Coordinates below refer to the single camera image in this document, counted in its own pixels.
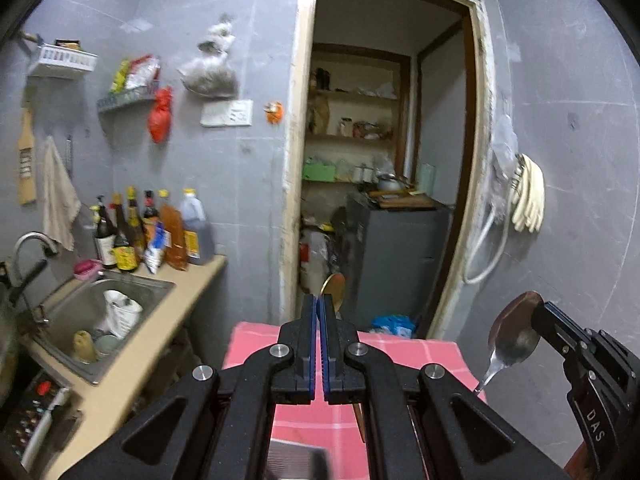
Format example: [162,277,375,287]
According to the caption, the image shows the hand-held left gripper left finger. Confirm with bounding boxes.
[60,294,321,480]

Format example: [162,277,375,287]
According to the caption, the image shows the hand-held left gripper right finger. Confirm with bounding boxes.
[322,294,572,480]

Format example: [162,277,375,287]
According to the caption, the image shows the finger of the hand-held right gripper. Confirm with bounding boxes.
[530,301,597,361]

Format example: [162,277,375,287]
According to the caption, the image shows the metal spoon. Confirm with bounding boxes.
[472,291,545,395]

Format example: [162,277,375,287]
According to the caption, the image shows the round wooden board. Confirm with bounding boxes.
[320,272,347,312]

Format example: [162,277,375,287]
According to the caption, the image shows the blue plastic bag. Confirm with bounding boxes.
[371,314,418,339]

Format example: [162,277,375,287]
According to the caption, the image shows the pink checked tablecloth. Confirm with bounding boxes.
[222,321,488,480]

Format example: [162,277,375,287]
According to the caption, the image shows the grey cabinet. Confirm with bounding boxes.
[344,195,454,332]

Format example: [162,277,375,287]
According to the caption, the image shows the cream rubber gloves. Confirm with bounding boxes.
[511,153,546,234]

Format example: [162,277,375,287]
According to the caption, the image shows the beige kitchen counter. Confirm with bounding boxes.
[30,254,229,480]

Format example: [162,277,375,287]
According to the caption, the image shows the large dark jug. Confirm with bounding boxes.
[179,188,216,266]

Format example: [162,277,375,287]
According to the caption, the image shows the wooden cutting board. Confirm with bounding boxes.
[367,187,447,211]

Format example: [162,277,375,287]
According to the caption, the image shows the metal pot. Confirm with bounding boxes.
[376,172,406,194]

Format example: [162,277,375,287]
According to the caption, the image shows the green box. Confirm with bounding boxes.
[302,157,337,183]

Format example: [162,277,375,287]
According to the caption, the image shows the orange sauce bottle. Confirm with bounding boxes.
[158,189,190,270]

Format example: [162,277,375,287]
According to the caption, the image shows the clear plastic wrap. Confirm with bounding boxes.
[490,114,519,222]

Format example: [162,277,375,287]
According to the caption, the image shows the blue white packet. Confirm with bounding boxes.
[144,222,169,275]

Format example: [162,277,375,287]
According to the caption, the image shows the pale green container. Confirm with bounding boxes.
[417,162,437,196]

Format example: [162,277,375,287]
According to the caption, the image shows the white cup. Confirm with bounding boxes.
[103,289,145,340]

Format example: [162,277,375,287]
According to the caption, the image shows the wooden shelf unit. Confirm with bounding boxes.
[302,42,414,186]

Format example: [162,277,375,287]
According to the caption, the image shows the pale green bowl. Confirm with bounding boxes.
[94,334,121,359]

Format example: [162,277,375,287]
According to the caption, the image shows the dark bottle yellow label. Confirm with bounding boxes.
[112,193,140,274]

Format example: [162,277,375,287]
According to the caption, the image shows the dark bottle red cap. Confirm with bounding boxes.
[142,189,161,251]

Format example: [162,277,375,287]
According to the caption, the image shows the dark bottle yellow cap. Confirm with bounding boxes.
[125,186,147,261]

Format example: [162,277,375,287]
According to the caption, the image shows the dark bottle white label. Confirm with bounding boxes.
[93,204,119,270]

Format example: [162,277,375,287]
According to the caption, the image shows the yellow mug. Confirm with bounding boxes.
[72,330,99,365]

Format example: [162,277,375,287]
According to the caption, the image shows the pink scrub brush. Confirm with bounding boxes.
[73,258,104,281]

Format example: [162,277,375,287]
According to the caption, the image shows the steel sink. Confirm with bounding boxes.
[31,269,177,386]

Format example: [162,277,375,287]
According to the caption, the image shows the red plastic bag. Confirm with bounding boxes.
[148,86,174,145]

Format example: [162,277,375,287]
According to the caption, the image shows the clear hanging bag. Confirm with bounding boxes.
[177,12,239,100]

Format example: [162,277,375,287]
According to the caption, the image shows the beige hanging towel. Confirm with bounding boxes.
[40,135,82,254]

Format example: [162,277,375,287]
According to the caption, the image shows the metal faucet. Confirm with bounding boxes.
[6,231,60,307]

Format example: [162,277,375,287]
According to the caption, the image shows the red white packet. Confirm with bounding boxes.
[127,53,162,91]

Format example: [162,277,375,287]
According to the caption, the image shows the yellow green packet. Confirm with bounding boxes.
[110,58,132,95]

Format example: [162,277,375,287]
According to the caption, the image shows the wooden spatula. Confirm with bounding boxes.
[17,104,39,206]

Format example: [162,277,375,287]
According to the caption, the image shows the white hose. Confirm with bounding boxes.
[462,200,512,286]

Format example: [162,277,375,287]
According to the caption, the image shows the white wall socket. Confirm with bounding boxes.
[200,99,254,128]

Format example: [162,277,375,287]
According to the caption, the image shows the grey wall rack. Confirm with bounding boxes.
[96,85,161,117]

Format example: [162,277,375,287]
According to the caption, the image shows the white wall basket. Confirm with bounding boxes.
[27,42,99,81]

